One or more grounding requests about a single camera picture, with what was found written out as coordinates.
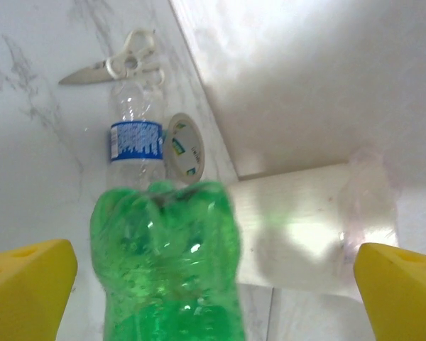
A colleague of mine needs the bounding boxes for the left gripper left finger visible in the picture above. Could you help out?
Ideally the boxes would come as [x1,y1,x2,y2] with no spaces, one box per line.
[0,239,78,341]

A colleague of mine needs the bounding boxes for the white handled scissors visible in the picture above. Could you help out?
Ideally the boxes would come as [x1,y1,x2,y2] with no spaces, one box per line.
[58,28,166,88]

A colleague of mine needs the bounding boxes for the grey tape roll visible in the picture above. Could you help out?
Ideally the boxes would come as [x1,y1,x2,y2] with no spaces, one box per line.
[161,112,206,185]

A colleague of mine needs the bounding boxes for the white ribbed waste bin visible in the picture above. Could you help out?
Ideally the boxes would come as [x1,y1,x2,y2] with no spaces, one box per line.
[229,151,400,298]

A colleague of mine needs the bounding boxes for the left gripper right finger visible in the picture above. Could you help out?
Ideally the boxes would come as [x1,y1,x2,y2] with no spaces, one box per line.
[354,242,426,341]

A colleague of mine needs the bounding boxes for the clear bottle blue label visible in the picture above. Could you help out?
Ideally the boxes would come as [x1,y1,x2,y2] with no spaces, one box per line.
[107,78,165,195]

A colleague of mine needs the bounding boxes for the green bottle with yellow cap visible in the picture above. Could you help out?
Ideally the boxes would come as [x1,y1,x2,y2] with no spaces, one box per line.
[89,179,245,341]

